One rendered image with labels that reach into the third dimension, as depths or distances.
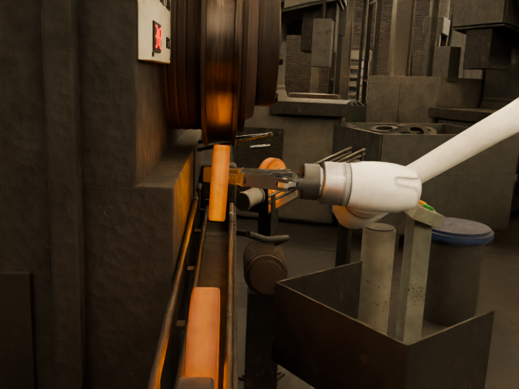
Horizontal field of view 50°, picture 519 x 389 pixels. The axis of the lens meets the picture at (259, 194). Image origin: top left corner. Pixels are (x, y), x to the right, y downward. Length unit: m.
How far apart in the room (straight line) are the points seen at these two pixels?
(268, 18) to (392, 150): 2.32
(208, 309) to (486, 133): 0.86
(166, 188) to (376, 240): 1.29
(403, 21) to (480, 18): 5.43
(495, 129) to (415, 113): 4.07
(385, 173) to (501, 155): 2.79
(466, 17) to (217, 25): 4.05
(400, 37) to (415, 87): 4.91
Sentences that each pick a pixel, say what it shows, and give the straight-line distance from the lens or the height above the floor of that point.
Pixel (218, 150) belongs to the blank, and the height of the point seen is 0.90.
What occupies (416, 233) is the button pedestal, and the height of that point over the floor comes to 0.50.
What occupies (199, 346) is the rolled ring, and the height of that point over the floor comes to 0.76.
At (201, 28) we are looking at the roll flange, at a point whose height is 1.13.
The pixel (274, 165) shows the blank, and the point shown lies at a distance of 1.82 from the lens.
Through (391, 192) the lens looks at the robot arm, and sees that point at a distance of 1.15.
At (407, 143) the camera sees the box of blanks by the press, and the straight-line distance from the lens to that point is 3.48.
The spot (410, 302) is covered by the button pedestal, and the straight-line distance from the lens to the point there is 2.23.
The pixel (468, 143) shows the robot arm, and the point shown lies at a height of 0.91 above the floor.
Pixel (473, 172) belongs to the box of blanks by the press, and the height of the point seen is 0.50.
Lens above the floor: 1.04
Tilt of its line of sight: 12 degrees down
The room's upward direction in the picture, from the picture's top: 2 degrees clockwise
